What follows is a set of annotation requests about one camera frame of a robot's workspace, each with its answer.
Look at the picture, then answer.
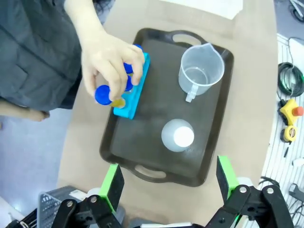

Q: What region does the clear plastic measuring cup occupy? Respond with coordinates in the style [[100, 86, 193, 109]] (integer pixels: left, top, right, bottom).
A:
[[178, 42, 225, 104]]

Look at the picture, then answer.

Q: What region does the yellow emergency stop button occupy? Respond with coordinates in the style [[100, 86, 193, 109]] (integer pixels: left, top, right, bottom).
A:
[[279, 99, 301, 126]]

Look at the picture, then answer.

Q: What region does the white plastic bottle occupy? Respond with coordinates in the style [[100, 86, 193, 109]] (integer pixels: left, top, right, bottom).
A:
[[86, 187, 103, 198], [161, 118, 195, 153]]

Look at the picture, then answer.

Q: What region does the black cable bundle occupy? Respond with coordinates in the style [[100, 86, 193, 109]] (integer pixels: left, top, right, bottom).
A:
[[288, 0, 304, 23]]

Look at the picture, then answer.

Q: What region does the person in dark grey jacket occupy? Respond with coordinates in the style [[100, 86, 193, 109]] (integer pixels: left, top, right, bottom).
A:
[[0, 0, 116, 113]]

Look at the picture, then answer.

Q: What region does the grey plastic lattice basket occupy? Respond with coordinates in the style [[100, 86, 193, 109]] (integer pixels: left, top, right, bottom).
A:
[[38, 185, 92, 228]]

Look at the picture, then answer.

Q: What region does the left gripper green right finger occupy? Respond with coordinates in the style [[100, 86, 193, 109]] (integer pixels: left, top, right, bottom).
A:
[[215, 155, 295, 228]]

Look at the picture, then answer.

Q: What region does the person's right hand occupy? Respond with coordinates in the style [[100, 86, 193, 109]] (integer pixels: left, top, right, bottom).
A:
[[26, 108, 51, 123]]

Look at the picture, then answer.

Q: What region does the green black coiled cable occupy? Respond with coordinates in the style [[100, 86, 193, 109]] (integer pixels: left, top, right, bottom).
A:
[[277, 62, 304, 97]]

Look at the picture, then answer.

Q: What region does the person's left hand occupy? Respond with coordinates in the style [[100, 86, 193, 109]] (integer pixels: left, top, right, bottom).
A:
[[79, 30, 146, 102]]

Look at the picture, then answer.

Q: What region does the dark brown serving tray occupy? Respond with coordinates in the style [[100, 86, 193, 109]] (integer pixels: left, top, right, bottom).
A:
[[99, 28, 235, 188]]

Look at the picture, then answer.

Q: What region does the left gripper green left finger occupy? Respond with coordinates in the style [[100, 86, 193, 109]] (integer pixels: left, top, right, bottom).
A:
[[58, 163, 126, 228]]

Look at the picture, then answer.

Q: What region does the person's right forearm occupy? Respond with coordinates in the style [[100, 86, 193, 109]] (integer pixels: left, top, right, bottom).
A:
[[0, 98, 31, 119]]

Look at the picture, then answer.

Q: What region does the white slatted platform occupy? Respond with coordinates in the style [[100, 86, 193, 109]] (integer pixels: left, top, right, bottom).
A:
[[260, 32, 304, 228]]

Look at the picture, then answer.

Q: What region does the blue test tube rack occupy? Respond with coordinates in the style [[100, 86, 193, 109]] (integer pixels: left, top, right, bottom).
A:
[[113, 52, 151, 120]]

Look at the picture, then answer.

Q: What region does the black cable connector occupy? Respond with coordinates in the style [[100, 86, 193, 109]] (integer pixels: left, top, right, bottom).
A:
[[288, 182, 304, 200]]

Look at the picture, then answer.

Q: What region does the yellow tape measure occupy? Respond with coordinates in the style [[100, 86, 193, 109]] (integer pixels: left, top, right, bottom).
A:
[[282, 125, 298, 143]]

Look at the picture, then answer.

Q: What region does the person's left forearm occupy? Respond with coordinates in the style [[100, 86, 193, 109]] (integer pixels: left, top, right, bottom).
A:
[[63, 0, 108, 44]]

